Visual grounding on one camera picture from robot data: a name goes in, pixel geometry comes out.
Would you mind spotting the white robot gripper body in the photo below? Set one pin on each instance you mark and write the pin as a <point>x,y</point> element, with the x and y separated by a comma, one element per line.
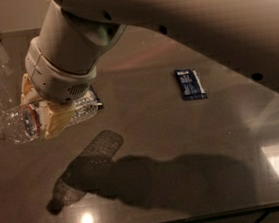
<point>56,82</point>

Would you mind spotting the small dark blue packet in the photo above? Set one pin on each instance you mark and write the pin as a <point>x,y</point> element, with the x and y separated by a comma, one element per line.
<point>190,84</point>

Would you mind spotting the blue kettle chips bag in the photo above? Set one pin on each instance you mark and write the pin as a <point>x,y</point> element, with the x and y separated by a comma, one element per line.
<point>99,101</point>

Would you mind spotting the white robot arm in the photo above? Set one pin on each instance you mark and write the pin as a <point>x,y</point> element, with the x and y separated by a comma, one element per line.
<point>61,62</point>

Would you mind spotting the clear plastic water bottle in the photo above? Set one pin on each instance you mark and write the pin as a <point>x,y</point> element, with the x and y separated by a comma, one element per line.
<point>21,124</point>

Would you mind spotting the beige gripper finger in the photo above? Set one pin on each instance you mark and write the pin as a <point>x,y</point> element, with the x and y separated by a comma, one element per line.
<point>55,117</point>
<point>28,92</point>

